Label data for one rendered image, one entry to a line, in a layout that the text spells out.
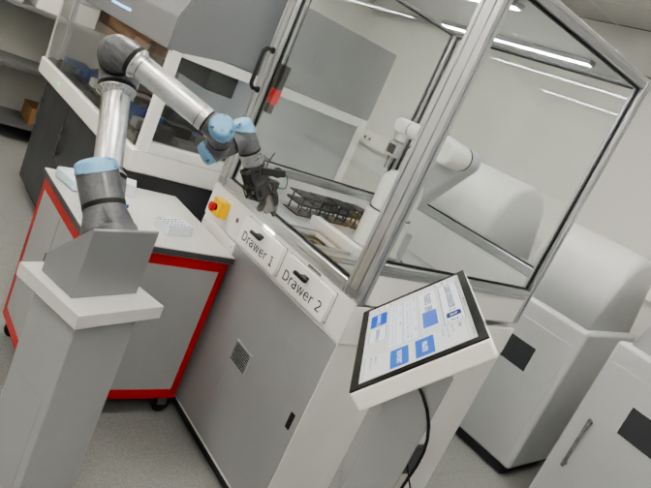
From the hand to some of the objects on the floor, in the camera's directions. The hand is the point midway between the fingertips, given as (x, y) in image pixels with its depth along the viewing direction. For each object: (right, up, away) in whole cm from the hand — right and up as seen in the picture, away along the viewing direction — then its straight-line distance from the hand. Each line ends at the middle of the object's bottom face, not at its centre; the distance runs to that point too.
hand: (274, 211), depth 210 cm
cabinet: (-3, -98, +64) cm, 117 cm away
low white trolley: (-86, -66, +45) cm, 117 cm away
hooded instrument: (-110, -17, +181) cm, 213 cm away
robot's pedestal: (-76, -90, -26) cm, 120 cm away
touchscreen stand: (-2, -126, -37) cm, 132 cm away
